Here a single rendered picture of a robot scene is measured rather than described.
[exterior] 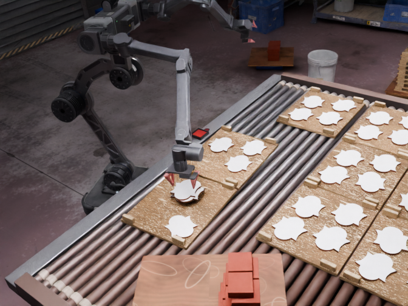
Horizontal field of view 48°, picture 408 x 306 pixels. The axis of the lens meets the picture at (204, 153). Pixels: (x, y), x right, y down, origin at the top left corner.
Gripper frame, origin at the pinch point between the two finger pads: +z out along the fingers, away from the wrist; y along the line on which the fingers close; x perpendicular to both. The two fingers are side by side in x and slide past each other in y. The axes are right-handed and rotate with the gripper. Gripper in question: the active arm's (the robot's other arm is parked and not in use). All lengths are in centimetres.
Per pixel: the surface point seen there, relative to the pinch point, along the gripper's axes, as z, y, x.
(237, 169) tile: 9.0, 16.3, 28.5
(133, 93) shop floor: 97, -168, 261
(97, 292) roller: 13, -16, -52
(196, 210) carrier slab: 10.6, 5.9, -2.9
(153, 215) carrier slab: 10.6, -11.5, -10.2
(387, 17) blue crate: 75, 91, 471
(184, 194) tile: 5.9, -0.3, 0.9
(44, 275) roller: 13, -41, -50
